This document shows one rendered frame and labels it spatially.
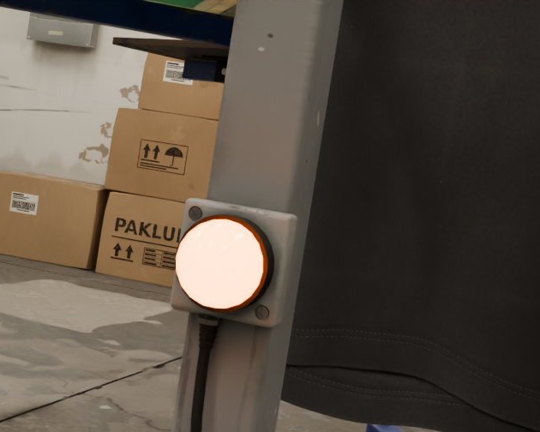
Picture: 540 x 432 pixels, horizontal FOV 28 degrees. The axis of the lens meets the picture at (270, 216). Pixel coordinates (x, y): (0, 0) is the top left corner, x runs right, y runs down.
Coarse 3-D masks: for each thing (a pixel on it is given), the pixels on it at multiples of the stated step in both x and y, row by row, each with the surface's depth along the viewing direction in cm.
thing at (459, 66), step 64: (384, 0) 75; (448, 0) 73; (512, 0) 72; (384, 64) 76; (448, 64) 73; (512, 64) 72; (384, 128) 76; (448, 128) 74; (512, 128) 72; (320, 192) 77; (384, 192) 76; (448, 192) 74; (512, 192) 73; (320, 256) 77; (384, 256) 76; (448, 256) 74; (512, 256) 73; (320, 320) 77; (384, 320) 76; (448, 320) 74; (512, 320) 73; (320, 384) 78; (384, 384) 76; (448, 384) 74; (512, 384) 73
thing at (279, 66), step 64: (256, 0) 48; (320, 0) 47; (256, 64) 48; (320, 64) 48; (256, 128) 48; (320, 128) 50; (256, 192) 48; (192, 320) 49; (256, 320) 46; (192, 384) 49; (256, 384) 48
